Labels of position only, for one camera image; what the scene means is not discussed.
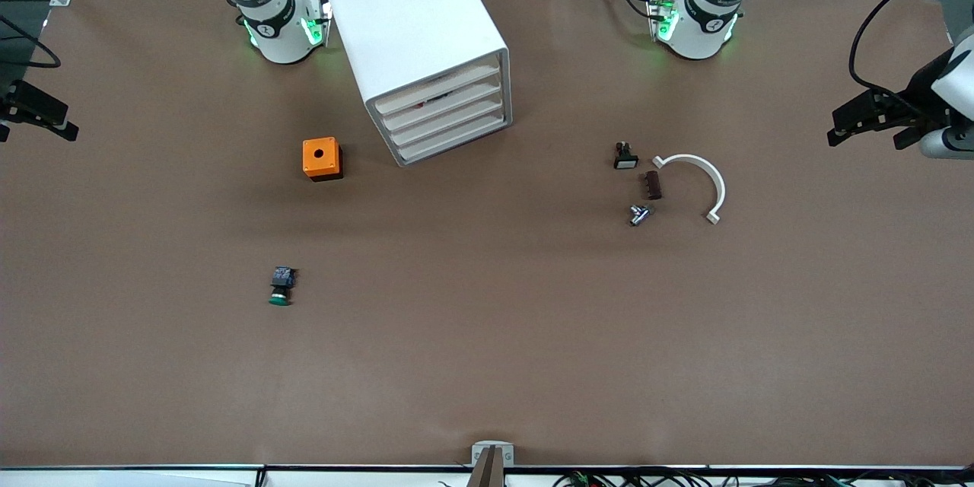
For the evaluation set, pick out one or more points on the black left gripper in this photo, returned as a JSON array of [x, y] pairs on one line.
[[915, 90]]

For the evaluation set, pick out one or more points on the orange button box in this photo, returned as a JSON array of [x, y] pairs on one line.
[[323, 165]]

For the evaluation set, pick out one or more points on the green push button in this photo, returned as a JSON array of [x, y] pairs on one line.
[[281, 285]]

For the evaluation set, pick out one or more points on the brown terminal block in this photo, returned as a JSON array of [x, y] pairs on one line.
[[654, 186]]

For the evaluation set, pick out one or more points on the white edge panel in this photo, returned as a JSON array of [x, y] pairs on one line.
[[114, 479]]

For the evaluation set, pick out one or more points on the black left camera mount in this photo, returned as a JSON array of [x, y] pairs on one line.
[[909, 138]]

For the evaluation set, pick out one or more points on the white curved bracket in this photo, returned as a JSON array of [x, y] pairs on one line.
[[689, 158]]

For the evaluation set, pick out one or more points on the black switch with white face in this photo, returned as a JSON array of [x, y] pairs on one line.
[[625, 158]]

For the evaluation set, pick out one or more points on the silver key switch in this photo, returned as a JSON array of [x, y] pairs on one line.
[[641, 214]]

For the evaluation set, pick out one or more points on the grey table edge bracket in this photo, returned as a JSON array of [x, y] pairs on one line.
[[481, 449]]

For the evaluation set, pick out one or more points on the brown camera post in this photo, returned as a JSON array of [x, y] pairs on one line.
[[487, 472]]

